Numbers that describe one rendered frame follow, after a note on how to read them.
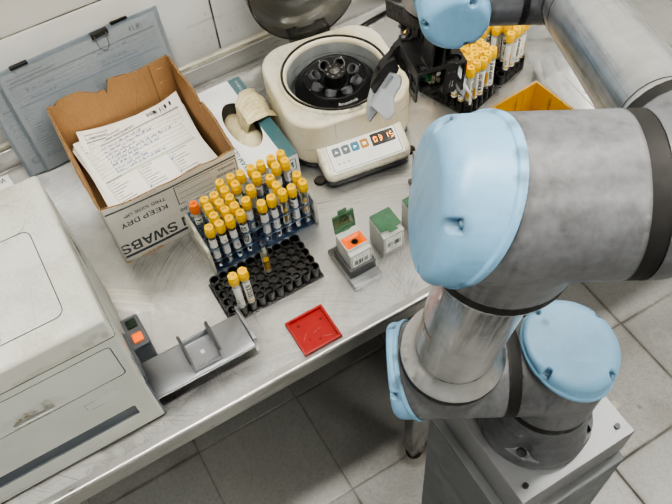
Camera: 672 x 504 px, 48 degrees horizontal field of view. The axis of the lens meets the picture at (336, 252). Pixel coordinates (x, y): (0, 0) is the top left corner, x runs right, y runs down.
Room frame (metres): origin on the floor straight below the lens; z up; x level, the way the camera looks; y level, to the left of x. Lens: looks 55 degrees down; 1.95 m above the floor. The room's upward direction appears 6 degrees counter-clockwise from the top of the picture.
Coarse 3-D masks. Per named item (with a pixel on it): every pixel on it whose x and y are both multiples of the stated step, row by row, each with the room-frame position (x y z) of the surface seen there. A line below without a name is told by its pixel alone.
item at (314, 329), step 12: (312, 312) 0.62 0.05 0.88; (324, 312) 0.62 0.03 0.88; (288, 324) 0.60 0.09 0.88; (300, 324) 0.60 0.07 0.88; (312, 324) 0.60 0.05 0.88; (324, 324) 0.60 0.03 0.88; (300, 336) 0.58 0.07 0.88; (312, 336) 0.58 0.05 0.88; (324, 336) 0.58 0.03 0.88; (336, 336) 0.57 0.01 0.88; (300, 348) 0.56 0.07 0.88; (312, 348) 0.56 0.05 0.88
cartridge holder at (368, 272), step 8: (336, 248) 0.72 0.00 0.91; (336, 256) 0.71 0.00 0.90; (336, 264) 0.71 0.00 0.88; (344, 264) 0.69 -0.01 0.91; (368, 264) 0.68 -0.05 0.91; (376, 264) 0.69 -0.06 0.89; (344, 272) 0.68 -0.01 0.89; (352, 272) 0.67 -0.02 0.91; (360, 272) 0.68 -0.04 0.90; (368, 272) 0.68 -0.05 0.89; (376, 272) 0.68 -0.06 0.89; (352, 280) 0.67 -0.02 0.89; (360, 280) 0.67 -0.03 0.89; (368, 280) 0.66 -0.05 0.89; (360, 288) 0.66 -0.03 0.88
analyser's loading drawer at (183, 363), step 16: (224, 320) 0.60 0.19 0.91; (240, 320) 0.60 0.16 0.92; (176, 336) 0.57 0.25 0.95; (192, 336) 0.58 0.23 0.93; (208, 336) 0.58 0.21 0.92; (224, 336) 0.58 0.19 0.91; (240, 336) 0.57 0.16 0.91; (176, 352) 0.56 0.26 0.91; (192, 352) 0.55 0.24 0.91; (208, 352) 0.55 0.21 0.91; (224, 352) 0.55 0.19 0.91; (240, 352) 0.54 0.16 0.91; (144, 368) 0.54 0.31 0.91; (160, 368) 0.53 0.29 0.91; (176, 368) 0.53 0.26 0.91; (192, 368) 0.53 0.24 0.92; (208, 368) 0.52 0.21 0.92; (160, 384) 0.51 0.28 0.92; (176, 384) 0.50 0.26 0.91
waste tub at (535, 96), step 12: (540, 84) 0.98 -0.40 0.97; (516, 96) 0.96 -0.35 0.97; (528, 96) 0.98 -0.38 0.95; (540, 96) 0.98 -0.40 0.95; (552, 96) 0.95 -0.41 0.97; (504, 108) 0.95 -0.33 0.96; (516, 108) 0.97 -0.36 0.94; (528, 108) 0.98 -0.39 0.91; (540, 108) 0.97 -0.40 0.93; (552, 108) 0.95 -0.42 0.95; (564, 108) 0.93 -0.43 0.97
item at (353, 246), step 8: (344, 232) 0.72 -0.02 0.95; (352, 232) 0.72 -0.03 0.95; (360, 232) 0.72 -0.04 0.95; (336, 240) 0.71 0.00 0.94; (344, 240) 0.71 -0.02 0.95; (352, 240) 0.71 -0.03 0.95; (360, 240) 0.70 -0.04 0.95; (368, 240) 0.70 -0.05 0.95; (344, 248) 0.69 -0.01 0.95; (352, 248) 0.69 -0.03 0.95; (360, 248) 0.69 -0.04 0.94; (368, 248) 0.69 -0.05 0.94; (344, 256) 0.69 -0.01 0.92; (352, 256) 0.68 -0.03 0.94; (360, 256) 0.68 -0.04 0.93; (368, 256) 0.69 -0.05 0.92; (352, 264) 0.68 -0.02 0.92; (360, 264) 0.68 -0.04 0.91
